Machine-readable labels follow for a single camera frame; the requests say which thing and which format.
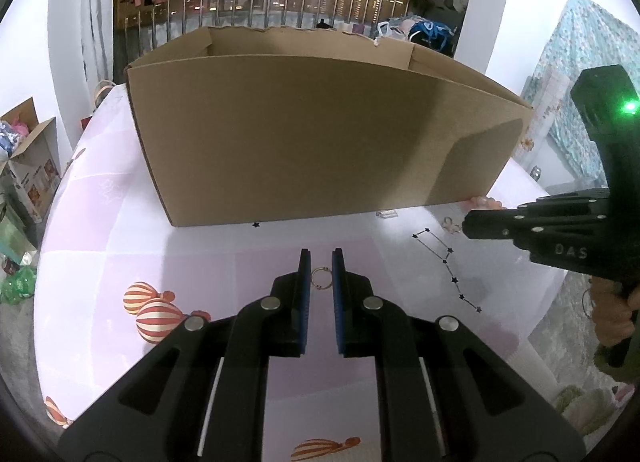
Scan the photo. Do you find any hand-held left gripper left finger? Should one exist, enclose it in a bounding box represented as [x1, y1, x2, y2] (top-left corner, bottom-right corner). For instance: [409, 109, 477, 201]
[57, 248, 313, 462]

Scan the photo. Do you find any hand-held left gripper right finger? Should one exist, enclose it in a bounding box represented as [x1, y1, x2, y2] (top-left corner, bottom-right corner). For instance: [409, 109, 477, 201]
[331, 248, 587, 462]

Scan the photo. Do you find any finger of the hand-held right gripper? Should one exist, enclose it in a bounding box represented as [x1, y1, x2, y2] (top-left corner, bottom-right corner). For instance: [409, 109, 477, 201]
[517, 191, 611, 225]
[462, 209, 609, 249]

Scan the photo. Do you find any brown cardboard box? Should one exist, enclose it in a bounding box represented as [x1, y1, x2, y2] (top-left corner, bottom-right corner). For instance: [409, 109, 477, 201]
[124, 26, 533, 229]

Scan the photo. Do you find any person's right hand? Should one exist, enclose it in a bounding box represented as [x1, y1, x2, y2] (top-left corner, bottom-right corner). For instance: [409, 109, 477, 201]
[590, 278, 640, 349]

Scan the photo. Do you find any white printed carton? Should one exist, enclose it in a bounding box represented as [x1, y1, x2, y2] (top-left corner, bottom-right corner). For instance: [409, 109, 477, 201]
[520, 76, 581, 163]

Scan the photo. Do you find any pink printed table cover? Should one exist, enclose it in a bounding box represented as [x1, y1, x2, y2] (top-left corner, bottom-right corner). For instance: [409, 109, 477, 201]
[32, 84, 571, 462]

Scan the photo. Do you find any blue floral cloth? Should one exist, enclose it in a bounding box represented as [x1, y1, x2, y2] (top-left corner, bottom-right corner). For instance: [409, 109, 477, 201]
[520, 0, 640, 193]

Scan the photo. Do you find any green plastic bottle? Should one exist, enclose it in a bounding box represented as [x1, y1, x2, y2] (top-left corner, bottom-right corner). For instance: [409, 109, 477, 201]
[0, 267, 36, 305]

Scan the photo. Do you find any red gift bag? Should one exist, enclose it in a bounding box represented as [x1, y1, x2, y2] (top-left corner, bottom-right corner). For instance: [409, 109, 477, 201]
[80, 80, 117, 131]

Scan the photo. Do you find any open printed cardboard carton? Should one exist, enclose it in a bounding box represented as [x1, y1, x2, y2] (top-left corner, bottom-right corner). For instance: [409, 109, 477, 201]
[0, 96, 63, 223]

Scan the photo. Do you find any plastic bag of clothes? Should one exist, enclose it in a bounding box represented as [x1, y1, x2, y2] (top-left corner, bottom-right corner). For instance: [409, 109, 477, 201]
[0, 119, 28, 157]

